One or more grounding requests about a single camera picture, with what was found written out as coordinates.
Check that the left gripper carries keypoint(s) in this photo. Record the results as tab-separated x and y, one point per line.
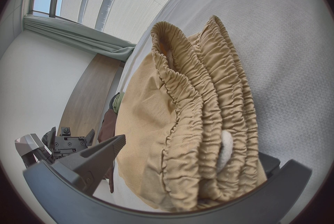
69	143

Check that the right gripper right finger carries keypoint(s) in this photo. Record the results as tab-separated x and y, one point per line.
270	165

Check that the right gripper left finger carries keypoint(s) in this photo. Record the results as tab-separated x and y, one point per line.
78	168

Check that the tan shorts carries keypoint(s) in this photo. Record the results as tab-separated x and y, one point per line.
182	126

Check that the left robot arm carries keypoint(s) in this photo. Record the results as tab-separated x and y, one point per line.
28	143

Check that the bed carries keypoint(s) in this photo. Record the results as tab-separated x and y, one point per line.
274	61

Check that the brown garment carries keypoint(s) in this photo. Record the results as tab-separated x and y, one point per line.
108	126

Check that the black garment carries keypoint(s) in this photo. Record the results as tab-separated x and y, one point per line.
112	103

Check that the green garment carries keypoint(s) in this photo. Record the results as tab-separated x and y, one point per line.
119	101

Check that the grey-green curtain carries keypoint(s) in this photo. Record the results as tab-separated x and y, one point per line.
78	38

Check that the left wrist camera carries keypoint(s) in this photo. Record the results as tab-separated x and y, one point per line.
65	130

